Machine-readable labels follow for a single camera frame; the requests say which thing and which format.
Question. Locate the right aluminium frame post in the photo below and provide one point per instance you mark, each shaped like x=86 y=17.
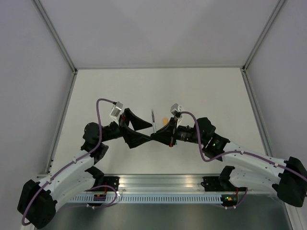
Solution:
x=266 y=29

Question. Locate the white slotted cable duct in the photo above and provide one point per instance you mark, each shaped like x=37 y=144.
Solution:
x=148 y=199

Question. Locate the aluminium frame post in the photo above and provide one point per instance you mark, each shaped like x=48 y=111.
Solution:
x=266 y=29
x=54 y=34

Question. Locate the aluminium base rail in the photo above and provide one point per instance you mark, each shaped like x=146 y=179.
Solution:
x=160 y=183

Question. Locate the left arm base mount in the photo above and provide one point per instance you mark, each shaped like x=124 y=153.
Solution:
x=108 y=183

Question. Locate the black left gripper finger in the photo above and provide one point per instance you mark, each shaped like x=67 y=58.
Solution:
x=137 y=123
x=133 y=138

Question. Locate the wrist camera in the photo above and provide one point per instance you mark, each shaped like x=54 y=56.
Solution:
x=116 y=111
x=176 y=111

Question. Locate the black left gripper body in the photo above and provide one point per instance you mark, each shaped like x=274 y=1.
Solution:
x=122 y=121

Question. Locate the left aluminium frame post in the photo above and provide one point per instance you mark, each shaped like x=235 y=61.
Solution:
x=54 y=34

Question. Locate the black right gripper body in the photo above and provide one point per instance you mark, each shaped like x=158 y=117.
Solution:
x=175 y=132

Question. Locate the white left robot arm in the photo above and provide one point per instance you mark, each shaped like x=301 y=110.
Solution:
x=40 y=201

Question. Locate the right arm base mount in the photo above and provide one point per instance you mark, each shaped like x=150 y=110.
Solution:
x=216 y=184

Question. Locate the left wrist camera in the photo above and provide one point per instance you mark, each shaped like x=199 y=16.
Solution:
x=116 y=111

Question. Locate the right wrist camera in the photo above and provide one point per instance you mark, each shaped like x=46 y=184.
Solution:
x=176 y=111

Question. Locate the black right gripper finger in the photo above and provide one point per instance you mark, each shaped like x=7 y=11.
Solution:
x=168 y=129
x=167 y=140

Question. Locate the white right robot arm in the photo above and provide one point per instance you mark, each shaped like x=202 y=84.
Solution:
x=244 y=169

